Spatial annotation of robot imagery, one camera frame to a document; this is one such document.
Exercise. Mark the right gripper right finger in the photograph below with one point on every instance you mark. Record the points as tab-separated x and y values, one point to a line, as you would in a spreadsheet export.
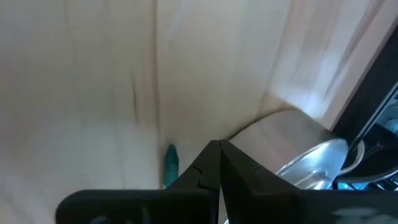
242	183

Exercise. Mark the dark green marker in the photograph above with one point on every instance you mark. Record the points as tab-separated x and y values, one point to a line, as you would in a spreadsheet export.
171	165

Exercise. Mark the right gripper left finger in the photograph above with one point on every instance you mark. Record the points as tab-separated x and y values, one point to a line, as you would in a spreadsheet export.
206	174

